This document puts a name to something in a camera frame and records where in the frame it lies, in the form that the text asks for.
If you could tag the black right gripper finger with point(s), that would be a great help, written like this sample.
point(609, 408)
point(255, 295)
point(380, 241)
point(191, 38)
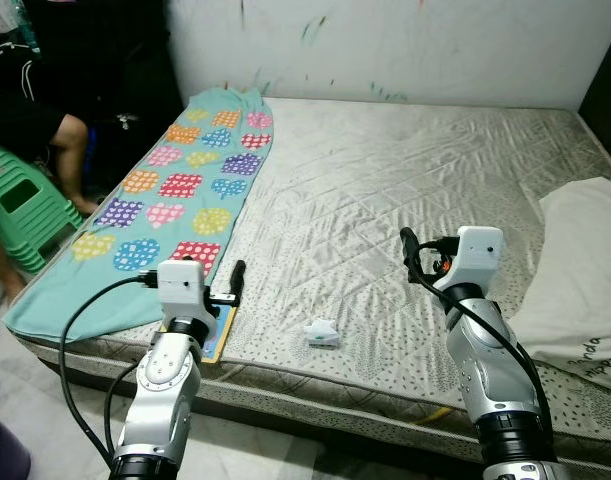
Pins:
point(411, 243)

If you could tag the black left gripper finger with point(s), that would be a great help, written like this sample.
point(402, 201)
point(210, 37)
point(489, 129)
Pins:
point(239, 282)

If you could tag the yellow and blue picture book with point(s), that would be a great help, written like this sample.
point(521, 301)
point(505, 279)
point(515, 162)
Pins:
point(221, 335)

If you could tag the white pillow with black lettering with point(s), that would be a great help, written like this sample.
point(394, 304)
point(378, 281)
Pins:
point(575, 280)

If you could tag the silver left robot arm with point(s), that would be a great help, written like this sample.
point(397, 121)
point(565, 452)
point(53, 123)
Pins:
point(160, 400)

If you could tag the grey quilted mattress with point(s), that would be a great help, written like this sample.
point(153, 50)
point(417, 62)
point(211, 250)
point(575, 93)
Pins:
point(385, 200)

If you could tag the teal blanket with colourful hearts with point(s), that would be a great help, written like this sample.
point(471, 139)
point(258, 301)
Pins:
point(85, 290)

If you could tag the green plastic stool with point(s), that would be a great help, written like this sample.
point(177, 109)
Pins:
point(45, 215)

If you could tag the black fabric cabinet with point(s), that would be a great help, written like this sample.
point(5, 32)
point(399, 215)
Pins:
point(105, 60)

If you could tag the purple plastic bin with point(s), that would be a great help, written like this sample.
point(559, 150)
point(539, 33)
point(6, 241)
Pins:
point(0, 455)

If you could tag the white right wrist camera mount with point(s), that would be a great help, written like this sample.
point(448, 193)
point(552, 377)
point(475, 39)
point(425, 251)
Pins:
point(477, 255)

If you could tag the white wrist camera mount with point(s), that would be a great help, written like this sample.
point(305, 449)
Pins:
point(477, 255)
point(180, 290)

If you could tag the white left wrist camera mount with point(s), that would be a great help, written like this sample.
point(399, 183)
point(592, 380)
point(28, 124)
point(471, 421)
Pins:
point(180, 290)

